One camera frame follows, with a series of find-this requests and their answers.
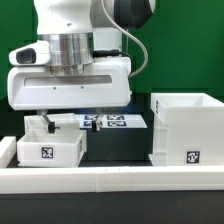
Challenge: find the marker tag sheet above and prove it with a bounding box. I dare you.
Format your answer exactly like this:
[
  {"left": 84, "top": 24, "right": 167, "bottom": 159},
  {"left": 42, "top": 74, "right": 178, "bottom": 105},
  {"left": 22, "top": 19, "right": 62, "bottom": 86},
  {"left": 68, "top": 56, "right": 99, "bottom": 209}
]
[{"left": 75, "top": 114, "right": 147, "bottom": 128}]

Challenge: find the white fence bar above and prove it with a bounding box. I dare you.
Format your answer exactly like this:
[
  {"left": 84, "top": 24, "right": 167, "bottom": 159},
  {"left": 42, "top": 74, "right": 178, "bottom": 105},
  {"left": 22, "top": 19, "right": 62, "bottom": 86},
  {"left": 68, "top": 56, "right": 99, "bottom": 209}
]
[
  {"left": 0, "top": 136, "right": 16, "bottom": 168},
  {"left": 0, "top": 166, "right": 224, "bottom": 194}
]

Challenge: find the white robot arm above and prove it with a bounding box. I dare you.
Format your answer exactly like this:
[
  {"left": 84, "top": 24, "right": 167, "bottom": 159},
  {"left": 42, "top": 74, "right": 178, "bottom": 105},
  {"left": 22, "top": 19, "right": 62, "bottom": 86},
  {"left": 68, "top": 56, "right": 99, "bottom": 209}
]
[{"left": 7, "top": 0, "right": 156, "bottom": 133}]

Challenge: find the grey thin cable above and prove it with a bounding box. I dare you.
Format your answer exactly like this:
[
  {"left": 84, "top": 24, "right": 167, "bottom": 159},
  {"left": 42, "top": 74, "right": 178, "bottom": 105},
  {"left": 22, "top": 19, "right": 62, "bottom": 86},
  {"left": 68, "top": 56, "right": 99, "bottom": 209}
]
[{"left": 101, "top": 0, "right": 150, "bottom": 79}]

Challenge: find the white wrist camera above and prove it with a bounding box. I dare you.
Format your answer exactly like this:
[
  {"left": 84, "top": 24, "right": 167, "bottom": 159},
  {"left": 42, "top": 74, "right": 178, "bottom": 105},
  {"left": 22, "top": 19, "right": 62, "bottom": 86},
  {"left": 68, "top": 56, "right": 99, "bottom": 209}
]
[{"left": 9, "top": 40, "right": 51, "bottom": 66}]

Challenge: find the white front fence bar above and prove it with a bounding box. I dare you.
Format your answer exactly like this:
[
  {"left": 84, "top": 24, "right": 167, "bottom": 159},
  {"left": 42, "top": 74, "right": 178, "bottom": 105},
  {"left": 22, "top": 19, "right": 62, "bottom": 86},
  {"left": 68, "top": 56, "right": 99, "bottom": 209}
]
[{"left": 0, "top": 166, "right": 224, "bottom": 194}]

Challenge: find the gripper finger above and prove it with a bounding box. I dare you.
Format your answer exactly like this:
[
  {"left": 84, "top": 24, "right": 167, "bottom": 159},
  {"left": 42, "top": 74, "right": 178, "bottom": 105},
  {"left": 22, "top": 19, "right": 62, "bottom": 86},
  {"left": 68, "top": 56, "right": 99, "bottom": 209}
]
[
  {"left": 37, "top": 110, "right": 58, "bottom": 134},
  {"left": 92, "top": 108, "right": 105, "bottom": 132}
]

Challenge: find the white drawer cabinet frame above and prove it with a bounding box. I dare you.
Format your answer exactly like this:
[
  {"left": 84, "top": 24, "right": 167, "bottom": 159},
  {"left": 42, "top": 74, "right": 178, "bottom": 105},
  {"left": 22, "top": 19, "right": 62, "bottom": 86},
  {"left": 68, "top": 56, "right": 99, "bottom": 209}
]
[{"left": 149, "top": 93, "right": 224, "bottom": 166}]

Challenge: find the white left fence bar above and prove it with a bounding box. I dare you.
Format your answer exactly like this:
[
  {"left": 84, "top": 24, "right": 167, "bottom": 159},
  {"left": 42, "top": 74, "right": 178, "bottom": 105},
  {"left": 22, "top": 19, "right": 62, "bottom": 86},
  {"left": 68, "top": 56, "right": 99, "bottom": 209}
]
[{"left": 0, "top": 136, "right": 16, "bottom": 168}]

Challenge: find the white drawer box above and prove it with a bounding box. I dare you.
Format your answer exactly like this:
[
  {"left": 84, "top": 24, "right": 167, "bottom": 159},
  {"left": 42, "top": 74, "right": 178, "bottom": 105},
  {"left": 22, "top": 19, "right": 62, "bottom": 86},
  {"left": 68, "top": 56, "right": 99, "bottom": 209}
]
[
  {"left": 17, "top": 130, "right": 87, "bottom": 168},
  {"left": 24, "top": 113, "right": 80, "bottom": 133}
]

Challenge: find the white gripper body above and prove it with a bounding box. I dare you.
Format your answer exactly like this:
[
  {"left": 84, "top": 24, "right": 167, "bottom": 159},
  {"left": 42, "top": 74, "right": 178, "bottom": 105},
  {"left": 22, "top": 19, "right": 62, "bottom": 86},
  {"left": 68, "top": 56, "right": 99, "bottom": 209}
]
[{"left": 7, "top": 57, "right": 131, "bottom": 110}]

